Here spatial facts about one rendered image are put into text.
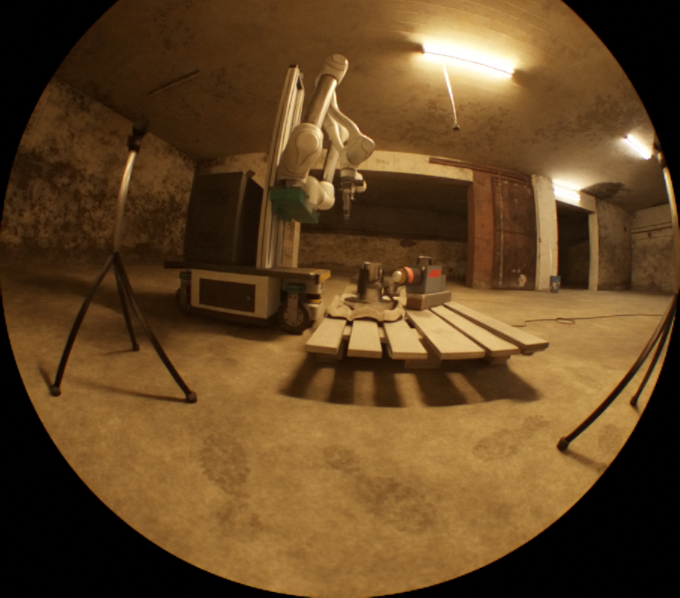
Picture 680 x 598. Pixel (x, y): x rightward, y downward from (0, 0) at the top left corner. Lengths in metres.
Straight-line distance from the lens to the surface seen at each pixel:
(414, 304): 1.35
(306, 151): 1.02
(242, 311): 1.20
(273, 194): 1.18
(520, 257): 6.14
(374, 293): 1.16
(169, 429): 0.60
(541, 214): 6.65
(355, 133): 1.27
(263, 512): 0.43
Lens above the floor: 0.38
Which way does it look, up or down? 1 degrees up
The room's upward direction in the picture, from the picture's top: 4 degrees clockwise
